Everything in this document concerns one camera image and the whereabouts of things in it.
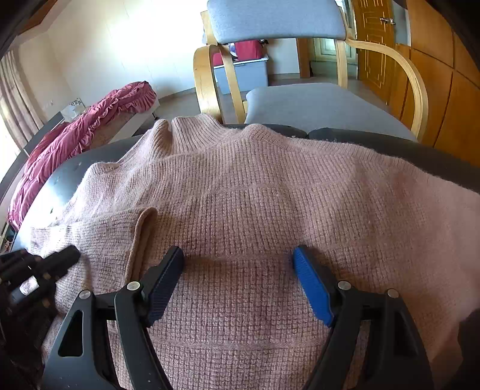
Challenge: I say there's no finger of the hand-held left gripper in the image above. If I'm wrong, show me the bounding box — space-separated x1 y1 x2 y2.
37 245 81 280

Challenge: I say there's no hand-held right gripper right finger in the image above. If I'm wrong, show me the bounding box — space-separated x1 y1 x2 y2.
292 245 436 390

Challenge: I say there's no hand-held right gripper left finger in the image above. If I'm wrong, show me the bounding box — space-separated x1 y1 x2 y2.
41 245 185 390

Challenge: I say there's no pink knitted sweater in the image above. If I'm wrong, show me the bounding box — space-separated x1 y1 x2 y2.
30 113 480 390

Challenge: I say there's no bed with red quilt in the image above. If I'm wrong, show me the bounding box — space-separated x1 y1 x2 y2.
7 80 157 231

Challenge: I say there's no bed with grey headboard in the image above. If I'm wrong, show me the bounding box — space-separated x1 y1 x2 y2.
0 109 160 203

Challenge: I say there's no white tissue box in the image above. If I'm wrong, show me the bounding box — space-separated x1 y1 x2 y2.
60 98 85 115

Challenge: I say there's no beige patterned curtain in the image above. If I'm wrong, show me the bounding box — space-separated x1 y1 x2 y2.
0 49 44 151

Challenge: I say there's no grey plastic storage box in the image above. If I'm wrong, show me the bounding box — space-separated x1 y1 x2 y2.
214 58 269 95

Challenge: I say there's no wooden wardrobe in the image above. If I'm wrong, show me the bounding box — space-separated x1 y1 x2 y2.
390 0 480 167

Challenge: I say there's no red fabric bag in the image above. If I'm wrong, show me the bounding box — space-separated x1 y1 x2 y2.
212 40 268 66

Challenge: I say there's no wooden door with gold lines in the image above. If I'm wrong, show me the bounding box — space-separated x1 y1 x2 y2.
354 0 398 106

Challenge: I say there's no grey armchair with wooden frame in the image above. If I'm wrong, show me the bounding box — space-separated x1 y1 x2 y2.
193 0 429 143

